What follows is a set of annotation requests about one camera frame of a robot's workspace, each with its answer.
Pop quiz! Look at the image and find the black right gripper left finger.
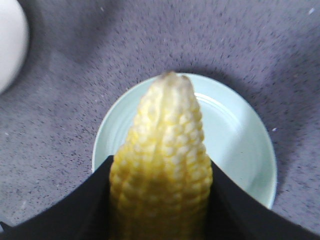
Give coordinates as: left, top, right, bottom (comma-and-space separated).
0, 155, 114, 240

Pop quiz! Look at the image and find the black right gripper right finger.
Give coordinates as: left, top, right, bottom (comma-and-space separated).
204, 162, 320, 240

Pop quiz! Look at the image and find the light green round plate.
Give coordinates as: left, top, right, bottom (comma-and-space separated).
91, 73, 278, 209

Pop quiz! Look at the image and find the yellow corn cob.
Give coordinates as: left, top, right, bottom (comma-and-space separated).
109, 71, 213, 240

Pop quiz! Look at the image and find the beige round plate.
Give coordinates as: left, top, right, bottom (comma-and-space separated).
0, 0, 29, 93

